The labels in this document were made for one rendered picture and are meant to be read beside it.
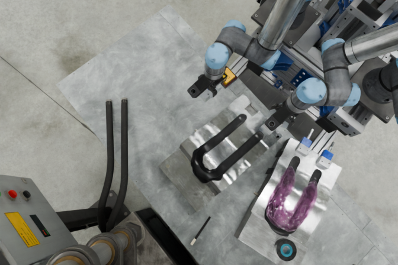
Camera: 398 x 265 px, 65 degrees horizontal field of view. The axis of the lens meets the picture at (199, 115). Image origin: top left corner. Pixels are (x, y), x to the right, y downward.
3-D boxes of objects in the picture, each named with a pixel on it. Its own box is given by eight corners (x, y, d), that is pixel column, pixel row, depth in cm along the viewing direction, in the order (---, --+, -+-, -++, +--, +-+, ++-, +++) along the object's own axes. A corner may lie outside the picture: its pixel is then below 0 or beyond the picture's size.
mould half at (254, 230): (286, 139, 147) (294, 135, 136) (336, 169, 144) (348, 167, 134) (233, 235, 135) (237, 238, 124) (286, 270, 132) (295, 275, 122)
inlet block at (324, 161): (326, 139, 145) (331, 138, 140) (336, 145, 144) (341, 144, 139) (313, 164, 142) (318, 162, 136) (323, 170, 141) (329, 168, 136)
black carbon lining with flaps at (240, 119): (241, 112, 142) (245, 106, 133) (266, 138, 140) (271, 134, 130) (183, 161, 135) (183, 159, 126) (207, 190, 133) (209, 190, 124)
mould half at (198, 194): (240, 99, 151) (244, 89, 138) (277, 139, 147) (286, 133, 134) (159, 167, 141) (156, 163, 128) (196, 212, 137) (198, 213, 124)
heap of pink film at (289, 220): (285, 162, 138) (291, 161, 131) (321, 184, 136) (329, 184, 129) (257, 215, 132) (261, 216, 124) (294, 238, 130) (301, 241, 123)
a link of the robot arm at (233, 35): (253, 40, 114) (238, 64, 111) (225, 26, 115) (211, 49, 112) (257, 28, 106) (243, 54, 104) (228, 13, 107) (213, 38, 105)
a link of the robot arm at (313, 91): (331, 100, 93) (302, 100, 92) (315, 110, 103) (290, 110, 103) (328, 76, 95) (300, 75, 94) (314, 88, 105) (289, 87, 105)
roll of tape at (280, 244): (270, 242, 125) (273, 243, 121) (288, 235, 126) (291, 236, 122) (278, 262, 123) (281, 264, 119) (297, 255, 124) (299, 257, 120)
